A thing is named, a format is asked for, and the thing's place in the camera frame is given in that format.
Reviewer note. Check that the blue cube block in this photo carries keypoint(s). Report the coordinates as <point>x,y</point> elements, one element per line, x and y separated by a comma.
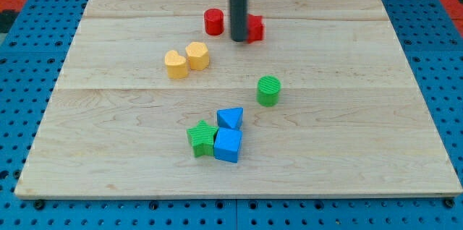
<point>227,145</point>

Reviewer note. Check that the green star block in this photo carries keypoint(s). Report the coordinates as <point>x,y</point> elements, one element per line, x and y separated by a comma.
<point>201,137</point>

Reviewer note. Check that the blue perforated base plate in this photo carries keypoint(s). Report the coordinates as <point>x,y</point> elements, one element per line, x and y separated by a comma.
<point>31,58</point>

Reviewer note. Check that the red cylinder block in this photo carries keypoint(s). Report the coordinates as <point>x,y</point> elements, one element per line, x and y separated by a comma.
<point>214,21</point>

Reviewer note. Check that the blue triangle block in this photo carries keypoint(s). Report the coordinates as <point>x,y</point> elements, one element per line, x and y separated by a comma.
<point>230,118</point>

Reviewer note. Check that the yellow hexagon block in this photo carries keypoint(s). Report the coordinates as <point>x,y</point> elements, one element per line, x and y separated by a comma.
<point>198,55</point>

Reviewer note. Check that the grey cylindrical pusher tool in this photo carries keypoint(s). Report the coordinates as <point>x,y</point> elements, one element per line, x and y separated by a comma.
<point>238,20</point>

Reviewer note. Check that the green cylinder block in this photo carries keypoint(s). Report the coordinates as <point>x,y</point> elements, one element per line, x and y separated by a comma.
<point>268,90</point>

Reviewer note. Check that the red star block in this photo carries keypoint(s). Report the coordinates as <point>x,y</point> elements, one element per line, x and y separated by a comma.
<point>255,28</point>

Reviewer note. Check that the yellow heart block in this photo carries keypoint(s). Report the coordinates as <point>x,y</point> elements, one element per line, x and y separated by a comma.
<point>176,65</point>

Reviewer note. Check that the light wooden board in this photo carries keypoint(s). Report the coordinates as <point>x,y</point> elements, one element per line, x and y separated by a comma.
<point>351,121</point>

